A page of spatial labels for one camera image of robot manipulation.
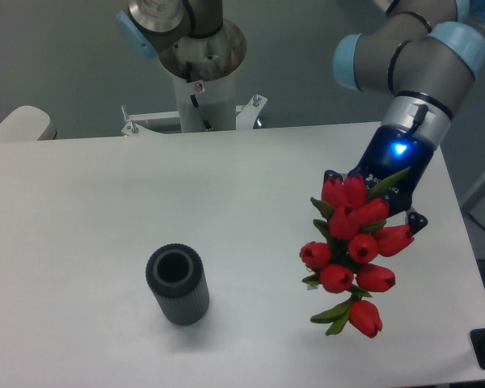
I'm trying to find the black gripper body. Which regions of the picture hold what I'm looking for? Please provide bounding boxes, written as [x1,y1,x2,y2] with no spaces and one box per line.
[348,125,434,216]

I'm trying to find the red tulip bouquet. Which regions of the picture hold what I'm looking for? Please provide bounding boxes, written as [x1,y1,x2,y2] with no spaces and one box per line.
[299,169,414,338]

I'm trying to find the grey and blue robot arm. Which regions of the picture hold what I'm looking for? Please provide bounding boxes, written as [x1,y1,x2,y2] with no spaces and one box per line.
[116,1,485,232]

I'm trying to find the dark grey ribbed vase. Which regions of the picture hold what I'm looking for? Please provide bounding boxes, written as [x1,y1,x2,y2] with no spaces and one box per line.
[145,243,210,326]

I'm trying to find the beige chair armrest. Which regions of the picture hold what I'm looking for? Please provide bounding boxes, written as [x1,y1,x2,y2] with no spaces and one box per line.
[0,105,57,144]

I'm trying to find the white pedestal base frame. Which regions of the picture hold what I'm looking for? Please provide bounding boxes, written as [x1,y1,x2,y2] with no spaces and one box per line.
[121,94,268,137]

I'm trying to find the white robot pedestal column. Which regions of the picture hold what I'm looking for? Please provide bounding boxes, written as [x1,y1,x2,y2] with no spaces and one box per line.
[157,19,247,133]

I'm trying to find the black cable on pedestal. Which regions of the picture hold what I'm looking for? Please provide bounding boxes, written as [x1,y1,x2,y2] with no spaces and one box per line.
[189,93,213,132]

